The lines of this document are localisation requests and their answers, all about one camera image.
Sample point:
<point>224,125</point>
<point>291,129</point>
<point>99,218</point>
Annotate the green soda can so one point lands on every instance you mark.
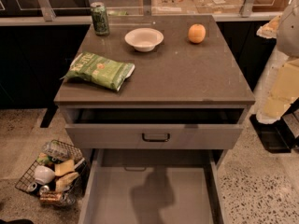
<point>99,17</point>

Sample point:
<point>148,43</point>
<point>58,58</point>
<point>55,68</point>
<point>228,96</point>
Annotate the grey drawer cabinet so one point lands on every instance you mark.
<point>176,74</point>

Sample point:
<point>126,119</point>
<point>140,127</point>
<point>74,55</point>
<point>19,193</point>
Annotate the black wire basket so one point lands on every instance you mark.
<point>58,176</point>

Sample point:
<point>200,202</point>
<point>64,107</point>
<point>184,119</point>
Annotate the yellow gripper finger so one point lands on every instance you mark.
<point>270,29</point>
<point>283,92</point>

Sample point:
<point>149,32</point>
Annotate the clear plastic bottle in basket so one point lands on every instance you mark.
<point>57,152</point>

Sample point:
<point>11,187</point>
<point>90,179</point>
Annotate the orange fruit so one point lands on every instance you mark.
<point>197,33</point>

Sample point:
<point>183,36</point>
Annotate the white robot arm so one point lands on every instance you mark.
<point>286,48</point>

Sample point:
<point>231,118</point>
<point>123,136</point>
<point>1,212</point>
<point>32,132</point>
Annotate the cardboard box left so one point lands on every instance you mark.
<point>170,7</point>

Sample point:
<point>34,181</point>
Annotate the grey top drawer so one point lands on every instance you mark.
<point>154,128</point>

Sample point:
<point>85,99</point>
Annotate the green chip bag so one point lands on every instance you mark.
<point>100,70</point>

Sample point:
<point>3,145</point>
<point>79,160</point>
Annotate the white ceramic bowl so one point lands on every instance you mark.
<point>144,39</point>

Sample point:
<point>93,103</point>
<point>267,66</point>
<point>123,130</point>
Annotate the grey middle drawer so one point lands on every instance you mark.
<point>129,186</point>

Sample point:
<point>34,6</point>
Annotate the yellow sponge in basket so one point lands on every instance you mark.
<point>64,168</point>

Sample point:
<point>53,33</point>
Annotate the grey drawer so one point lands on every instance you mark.
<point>154,128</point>
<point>129,186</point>

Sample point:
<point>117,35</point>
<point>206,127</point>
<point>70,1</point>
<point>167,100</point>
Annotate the white bowl in basket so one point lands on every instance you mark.
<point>43,175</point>

